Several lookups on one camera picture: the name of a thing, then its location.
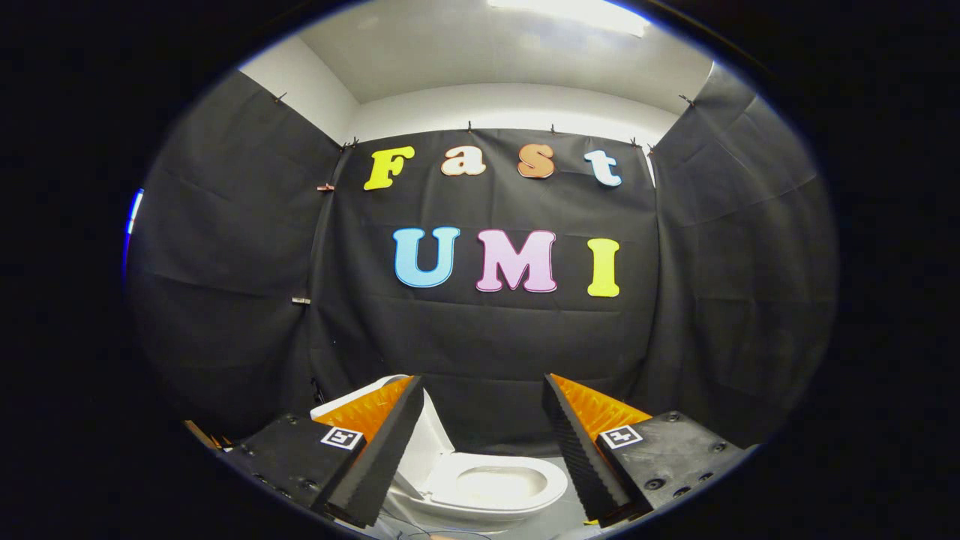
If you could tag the grey platform board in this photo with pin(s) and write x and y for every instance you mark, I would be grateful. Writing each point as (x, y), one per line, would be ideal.
(555, 519)

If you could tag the white toilet lid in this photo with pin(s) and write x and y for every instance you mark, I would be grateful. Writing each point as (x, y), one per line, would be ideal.
(433, 442)

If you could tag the white toilet seat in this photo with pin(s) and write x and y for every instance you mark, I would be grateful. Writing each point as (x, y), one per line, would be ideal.
(450, 480)

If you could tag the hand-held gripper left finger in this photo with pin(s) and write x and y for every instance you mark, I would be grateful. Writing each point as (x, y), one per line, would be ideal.
(386, 450)

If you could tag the black backdrop cloth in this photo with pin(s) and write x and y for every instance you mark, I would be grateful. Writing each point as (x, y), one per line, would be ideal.
(495, 345)

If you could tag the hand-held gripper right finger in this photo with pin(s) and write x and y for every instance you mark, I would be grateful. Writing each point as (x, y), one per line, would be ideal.
(577, 450)

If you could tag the white toilet with tank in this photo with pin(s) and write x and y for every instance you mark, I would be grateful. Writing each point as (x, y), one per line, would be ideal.
(487, 517)

